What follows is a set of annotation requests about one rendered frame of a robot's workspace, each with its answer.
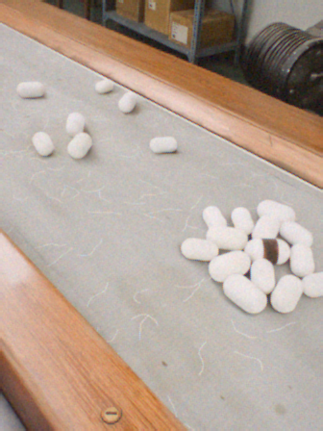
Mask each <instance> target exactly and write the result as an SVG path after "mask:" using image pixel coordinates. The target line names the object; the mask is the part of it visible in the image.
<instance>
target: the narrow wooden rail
mask: <svg viewBox="0 0 323 431"><path fill-rule="evenodd" d="M0 391H1V393H2V394H3V395H4V396H5V398H6V399H7V401H8V402H9V403H10V405H11V406H12V408H13V410H14V411H15V413H16V414H17V417H18V419H19V420H20V422H21V423H22V425H23V426H24V427H25V428H26V430H27V431H189V430H188V429H187V428H186V427H185V426H184V425H183V424H182V423H181V422H180V421H179V420H178V419H177V418H176V417H175V416H174V415H173V414H172V412H171V411H170V410H169V409H168V408H167V407H166V405H165V404H164V403H163V402H162V401H161V400H160V399H159V398H158V397H157V396H156V395H155V394H154V393H153V392H152V391H151V389H150V388H149V387H148V386H147V385H146V384H145V383H144V382H143V380H142V379H141V378H140V377H139V376H138V375H137V374H136V373H134V372H133V371H132V370H131V368H130V366H129V365H128V364H127V363H126V362H125V361H124V360H123V359H122V358H121V357H120V356H119V354H118V353H117V352H116V351H114V350H113V349H112V348H111V347H110V345H109V344H108V342H107V341H106V340H105V339H104V338H103V337H102V336H101V335H100V334H99V333H98V332H97V331H96V330H95V329H94V328H93V327H92V326H91V325H90V324H89V322H88V321H87V320H86V319H85V317H84V316H83V315H82V314H81V313H80V312H79V311H78V310H77V309H75V308H74V307H73V306H72V304H71V303H70V302H69V301H68V299H67V298H66V297H65V296H64V295H63V294H62V293H61V291H60V290H59V289H58V288H56V287H55V286H54V285H53V284H52V283H51V282H50V281H49V279H48V278H47V276H46V275H45V274H44V273H43V272H42V271H41V270H40V269H39V268H38V267H37V266H36V265H35V264H34V263H33V262H32V261H31V260H30V259H29V258H28V257H27V256H26V253H25V252H24V251H23V250H22V249H21V248H20V247H18V246H17V245H16V244H15V243H14V242H13V240H12V239H11V238H10V237H9V236H8V235H7V234H6V233H5V232H4V230H3V228H2V227H1V226H0Z"/></svg>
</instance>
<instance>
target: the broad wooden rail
mask: <svg viewBox="0 0 323 431"><path fill-rule="evenodd" d="M0 23H1V24H3V25H5V26H7V27H9V28H12V29H15V30H16V31H18V32H19V33H20V34H22V35H24V36H26V37H28V38H31V39H33V40H35V41H37V42H39V43H41V44H43V46H45V47H47V48H49V49H51V50H53V51H55V52H57V53H59V54H61V55H63V56H66V57H67V58H68V59H70V60H72V61H74V62H76V63H79V64H81V65H83V66H85V67H87V68H88V69H90V70H91V71H93V72H95V73H97V74H99V75H101V76H103V77H105V78H107V79H109V80H112V81H114V82H115V83H117V84H118V85H120V86H122V87H124V88H126V89H129V90H130V91H132V92H134V93H136V94H137V95H139V96H141V97H143V98H145V99H147V100H149V101H151V102H154V103H156V104H158V105H160V106H161V107H163V108H165V109H167V110H169V111H170V112H172V113H173V114H176V115H178V116H180V117H182V118H184V119H185V120H187V121H189V122H191V123H194V124H196V125H198V126H200V127H202V128H204V129H206V130H208V131H209V132H211V133H213V134H214V135H216V136H218V137H220V138H222V139H224V140H226V141H228V142H230V143H233V144H234V145H236V146H238V147H240V148H242V149H244V150H246V151H248V152H250V153H252V154H254V156H256V157H258V158H260V159H262V160H264V161H266V162H268V163H270V164H273V165H275V166H277V167H278V168H280V169H282V170H284V171H286V172H288V173H290V174H292V175H294V176H296V177H297V178H299V179H301V180H302V181H304V182H306V183H308V184H312V185H314V186H316V187H318V188H320V189H321V190H323V118H321V117H320V116H317V115H315V114H311V113H308V112H306V111H304V110H301V109H299V108H297V107H294V106H292V105H289V104H287V103H285V102H283V101H281V100H277V99H275V98H273V97H270V96H268V95H266V94H263V93H261V92H258V91H256V90H255V89H251V88H248V87H246V86H244V85H242V84H240V83H237V82H235V81H233V80H229V79H226V78H224V77H221V76H219V75H216V74H214V73H213V72H210V71H208V70H206V69H204V68H202V67H199V66H197V65H194V64H193V63H189V62H187V61H184V60H182V59H179V58H175V57H172V56H171V55H168V54H166V53H164V52H162V51H160V50H157V49H155V48H152V47H151V46H149V45H146V44H144V43H141V42H139V41H137V40H134V39H132V38H129V37H126V36H124V35H119V34H118V33H115V32H113V31H111V30H108V29H107V28H104V27H102V26H100V25H97V24H95V23H92V22H90V21H87V20H86V19H84V18H81V17H80V16H77V15H75V14H73V13H69V12H66V11H64V10H63V9H60V8H55V7H53V6H50V5H48V4H46V3H43V2H41V1H39V0H0Z"/></svg>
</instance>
